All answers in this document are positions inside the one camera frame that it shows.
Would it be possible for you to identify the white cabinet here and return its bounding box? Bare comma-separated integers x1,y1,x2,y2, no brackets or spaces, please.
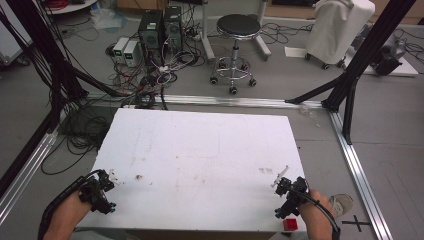
0,0,33,67

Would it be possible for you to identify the person's left hand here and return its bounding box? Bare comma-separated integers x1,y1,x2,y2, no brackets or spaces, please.
59,190,93,225

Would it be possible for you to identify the aluminium floor rail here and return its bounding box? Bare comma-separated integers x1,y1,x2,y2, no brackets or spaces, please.
84,93,325,110
0,130,60,225
328,110,395,240

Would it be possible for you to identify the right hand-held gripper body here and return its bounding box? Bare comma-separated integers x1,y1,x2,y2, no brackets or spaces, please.
274,176,310,220

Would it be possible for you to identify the white bench power supply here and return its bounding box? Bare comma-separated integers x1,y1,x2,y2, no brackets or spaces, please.
122,40,140,68
112,36,130,64

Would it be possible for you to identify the large black computer tower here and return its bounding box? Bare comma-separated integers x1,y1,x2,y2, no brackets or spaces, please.
137,9,165,52

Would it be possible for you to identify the tangle of floor cables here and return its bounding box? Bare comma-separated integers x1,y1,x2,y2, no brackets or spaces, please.
41,6,209,176

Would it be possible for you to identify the person's grey shoe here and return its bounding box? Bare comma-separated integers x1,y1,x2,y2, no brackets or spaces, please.
328,193,355,218

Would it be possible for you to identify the white desk leg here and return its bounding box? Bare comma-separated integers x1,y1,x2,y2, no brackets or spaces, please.
254,0,273,62
199,0,217,63

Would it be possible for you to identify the small black computer tower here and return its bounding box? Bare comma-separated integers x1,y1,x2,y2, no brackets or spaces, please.
162,5,184,52

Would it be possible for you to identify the white floor board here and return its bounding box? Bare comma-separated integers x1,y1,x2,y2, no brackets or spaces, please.
342,49,420,78

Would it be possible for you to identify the red cube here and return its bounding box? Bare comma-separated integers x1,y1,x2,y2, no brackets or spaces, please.
283,218,299,232

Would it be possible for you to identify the white covered cart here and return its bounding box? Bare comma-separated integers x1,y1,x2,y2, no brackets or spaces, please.
304,0,377,71

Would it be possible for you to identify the white round table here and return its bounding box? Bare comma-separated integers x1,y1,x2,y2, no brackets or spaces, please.
42,0,100,16

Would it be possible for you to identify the clear plastic scrap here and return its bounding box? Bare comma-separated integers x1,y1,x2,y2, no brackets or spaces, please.
299,105,322,129

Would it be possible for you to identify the person's right hand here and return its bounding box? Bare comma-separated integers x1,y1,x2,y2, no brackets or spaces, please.
297,189,331,224

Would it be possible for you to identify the clear plastic bag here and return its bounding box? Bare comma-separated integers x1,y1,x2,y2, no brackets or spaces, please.
89,7,129,30

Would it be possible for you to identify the black round stool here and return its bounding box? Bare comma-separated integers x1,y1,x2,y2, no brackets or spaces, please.
209,13,263,96

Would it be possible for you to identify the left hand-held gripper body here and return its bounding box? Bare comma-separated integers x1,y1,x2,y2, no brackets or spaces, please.
78,169,117,215

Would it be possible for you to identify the black device on board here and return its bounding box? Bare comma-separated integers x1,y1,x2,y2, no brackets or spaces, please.
373,37,408,77

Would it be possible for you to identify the black frame post with cables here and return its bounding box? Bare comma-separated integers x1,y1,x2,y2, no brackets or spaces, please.
0,0,126,134

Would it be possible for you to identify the black frame beam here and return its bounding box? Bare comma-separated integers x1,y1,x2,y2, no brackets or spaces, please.
0,111,56,198

